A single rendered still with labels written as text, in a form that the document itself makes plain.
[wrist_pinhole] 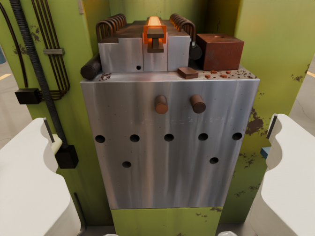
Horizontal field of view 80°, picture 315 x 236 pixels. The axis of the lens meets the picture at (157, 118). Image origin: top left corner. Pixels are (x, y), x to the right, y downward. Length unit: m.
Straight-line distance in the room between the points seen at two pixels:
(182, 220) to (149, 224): 0.12
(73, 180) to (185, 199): 0.52
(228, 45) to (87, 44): 0.38
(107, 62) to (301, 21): 0.54
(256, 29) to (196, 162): 0.41
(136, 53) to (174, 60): 0.09
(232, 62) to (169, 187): 0.39
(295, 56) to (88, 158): 0.81
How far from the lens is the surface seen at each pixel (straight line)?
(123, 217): 0.75
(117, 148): 0.51
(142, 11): 0.92
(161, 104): 0.38
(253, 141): 0.84
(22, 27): 0.65
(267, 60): 0.69
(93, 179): 0.93
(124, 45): 0.45
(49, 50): 0.64
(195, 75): 0.42
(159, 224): 0.78
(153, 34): 0.33
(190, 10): 0.93
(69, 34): 0.63
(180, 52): 0.45
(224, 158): 0.56
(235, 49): 0.48
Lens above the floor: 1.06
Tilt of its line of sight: 32 degrees down
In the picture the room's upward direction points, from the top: 1 degrees counter-clockwise
